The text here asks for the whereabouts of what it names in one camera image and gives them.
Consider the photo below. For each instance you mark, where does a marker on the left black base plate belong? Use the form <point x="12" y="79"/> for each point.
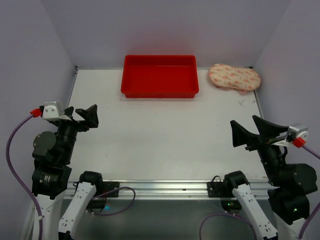
<point x="108" y="186"/>

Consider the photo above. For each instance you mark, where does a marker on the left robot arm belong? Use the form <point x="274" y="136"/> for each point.
<point x="52" y="152"/>

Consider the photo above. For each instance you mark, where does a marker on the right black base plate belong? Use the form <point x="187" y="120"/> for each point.
<point x="216" y="188"/>

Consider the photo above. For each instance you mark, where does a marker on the red plastic tray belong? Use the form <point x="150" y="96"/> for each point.
<point x="160" y="76"/>

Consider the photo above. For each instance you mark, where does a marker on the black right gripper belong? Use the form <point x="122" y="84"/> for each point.
<point x="261" y="143"/>

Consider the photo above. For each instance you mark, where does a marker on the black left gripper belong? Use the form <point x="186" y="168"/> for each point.
<point x="75" y="123"/>

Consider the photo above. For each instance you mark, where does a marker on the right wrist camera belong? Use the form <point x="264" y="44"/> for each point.
<point x="296" y="135"/>

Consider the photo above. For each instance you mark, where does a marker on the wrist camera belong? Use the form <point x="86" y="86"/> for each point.
<point x="296" y="135"/>
<point x="51" y="111"/>

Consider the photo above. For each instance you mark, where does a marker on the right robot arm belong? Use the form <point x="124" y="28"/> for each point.
<point x="291" y="182"/>

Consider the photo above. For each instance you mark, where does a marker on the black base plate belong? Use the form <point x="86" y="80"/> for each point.
<point x="108" y="186"/>
<point x="216" y="188"/>

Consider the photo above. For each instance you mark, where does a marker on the floral mesh laundry bag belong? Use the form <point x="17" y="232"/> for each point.
<point x="241" y="79"/>

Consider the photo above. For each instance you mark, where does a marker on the aluminium mounting rail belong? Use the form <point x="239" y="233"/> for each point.
<point x="169" y="189"/>

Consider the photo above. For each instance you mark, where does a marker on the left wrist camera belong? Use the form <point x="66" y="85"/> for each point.
<point x="51" y="111"/>

